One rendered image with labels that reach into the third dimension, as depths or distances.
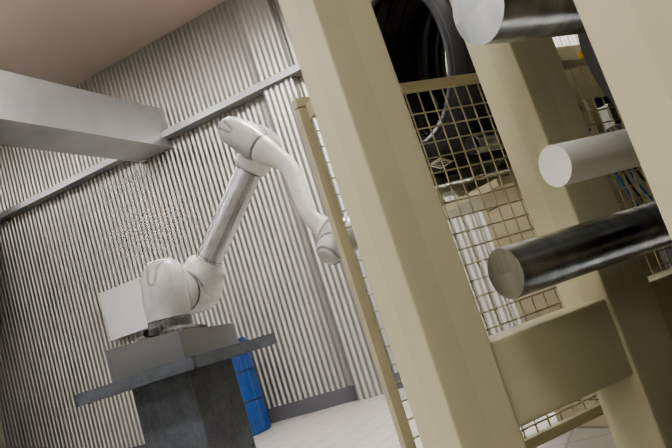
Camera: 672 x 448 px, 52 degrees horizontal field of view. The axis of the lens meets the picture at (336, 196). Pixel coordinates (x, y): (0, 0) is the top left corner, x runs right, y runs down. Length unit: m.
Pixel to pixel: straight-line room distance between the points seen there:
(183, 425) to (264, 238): 3.71
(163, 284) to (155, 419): 0.45
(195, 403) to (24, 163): 5.75
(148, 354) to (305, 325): 3.52
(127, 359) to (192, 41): 4.51
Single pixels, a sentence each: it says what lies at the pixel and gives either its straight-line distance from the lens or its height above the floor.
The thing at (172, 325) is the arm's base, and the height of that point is 0.77.
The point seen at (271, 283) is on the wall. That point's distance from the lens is 5.94.
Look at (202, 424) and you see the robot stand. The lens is 2.35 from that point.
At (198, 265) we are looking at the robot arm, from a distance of 2.62.
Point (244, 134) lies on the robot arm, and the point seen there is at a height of 1.33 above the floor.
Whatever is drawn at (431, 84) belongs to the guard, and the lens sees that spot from 1.36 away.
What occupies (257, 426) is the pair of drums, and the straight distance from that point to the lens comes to 5.66.
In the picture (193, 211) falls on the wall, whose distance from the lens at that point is 6.37.
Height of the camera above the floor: 0.60
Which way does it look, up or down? 10 degrees up
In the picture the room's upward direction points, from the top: 18 degrees counter-clockwise
